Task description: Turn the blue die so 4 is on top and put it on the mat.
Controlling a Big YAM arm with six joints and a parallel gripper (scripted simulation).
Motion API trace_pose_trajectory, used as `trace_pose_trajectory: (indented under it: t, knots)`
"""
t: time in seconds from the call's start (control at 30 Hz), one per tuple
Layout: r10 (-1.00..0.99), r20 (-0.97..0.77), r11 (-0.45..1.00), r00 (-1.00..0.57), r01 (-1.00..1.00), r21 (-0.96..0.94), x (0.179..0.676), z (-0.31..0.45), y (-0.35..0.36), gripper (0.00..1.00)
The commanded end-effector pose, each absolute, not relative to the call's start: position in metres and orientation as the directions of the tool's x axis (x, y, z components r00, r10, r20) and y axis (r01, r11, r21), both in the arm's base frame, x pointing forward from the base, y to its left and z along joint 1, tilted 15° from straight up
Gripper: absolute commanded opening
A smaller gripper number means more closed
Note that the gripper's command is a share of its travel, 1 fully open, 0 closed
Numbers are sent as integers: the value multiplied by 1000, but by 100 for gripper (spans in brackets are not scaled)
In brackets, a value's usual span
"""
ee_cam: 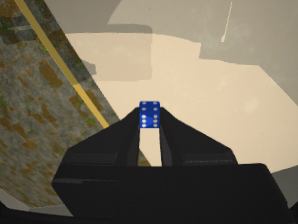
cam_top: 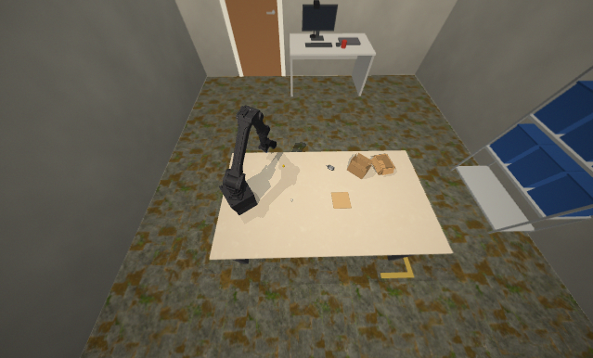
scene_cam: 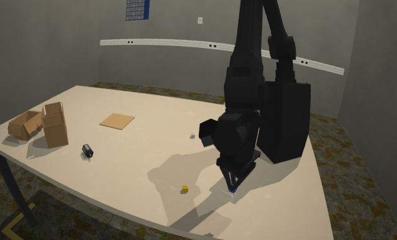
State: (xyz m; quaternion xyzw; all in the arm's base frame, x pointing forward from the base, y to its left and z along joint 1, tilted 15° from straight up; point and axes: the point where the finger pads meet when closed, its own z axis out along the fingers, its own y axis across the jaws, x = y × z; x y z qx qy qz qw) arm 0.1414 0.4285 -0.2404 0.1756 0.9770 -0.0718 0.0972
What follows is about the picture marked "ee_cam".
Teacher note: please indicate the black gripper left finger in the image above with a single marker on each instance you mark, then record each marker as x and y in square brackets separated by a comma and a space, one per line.
[111, 145]

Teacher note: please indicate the blue die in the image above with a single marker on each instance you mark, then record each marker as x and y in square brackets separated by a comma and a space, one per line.
[149, 114]

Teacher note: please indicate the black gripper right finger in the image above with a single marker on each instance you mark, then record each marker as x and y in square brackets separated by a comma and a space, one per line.
[183, 145]

